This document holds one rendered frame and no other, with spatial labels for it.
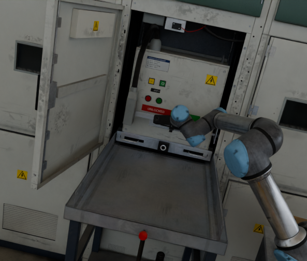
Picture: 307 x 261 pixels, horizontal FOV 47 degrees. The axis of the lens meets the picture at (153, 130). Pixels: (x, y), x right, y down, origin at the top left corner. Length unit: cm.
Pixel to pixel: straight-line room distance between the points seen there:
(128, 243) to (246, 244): 70
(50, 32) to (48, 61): 10
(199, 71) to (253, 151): 78
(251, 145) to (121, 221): 55
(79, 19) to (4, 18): 66
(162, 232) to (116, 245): 94
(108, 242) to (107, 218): 92
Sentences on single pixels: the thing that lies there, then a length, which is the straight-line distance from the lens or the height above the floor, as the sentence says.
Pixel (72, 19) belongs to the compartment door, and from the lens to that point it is 145.
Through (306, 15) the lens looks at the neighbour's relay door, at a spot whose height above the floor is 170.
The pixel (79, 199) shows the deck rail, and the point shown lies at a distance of 143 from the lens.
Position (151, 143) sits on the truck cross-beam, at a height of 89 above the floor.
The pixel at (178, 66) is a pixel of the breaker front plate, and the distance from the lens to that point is 187.
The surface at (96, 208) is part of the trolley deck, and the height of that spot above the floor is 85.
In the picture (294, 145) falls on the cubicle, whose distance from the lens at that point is 198.
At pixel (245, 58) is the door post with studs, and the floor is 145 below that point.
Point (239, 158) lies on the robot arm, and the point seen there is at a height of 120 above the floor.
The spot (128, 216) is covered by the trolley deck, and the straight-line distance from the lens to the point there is 138.
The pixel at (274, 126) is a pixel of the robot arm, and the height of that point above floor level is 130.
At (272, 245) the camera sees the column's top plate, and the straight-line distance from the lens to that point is 167.
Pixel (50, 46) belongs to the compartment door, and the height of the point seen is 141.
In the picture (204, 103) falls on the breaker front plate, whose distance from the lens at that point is 191.
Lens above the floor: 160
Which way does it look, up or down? 19 degrees down
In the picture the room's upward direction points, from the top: 11 degrees clockwise
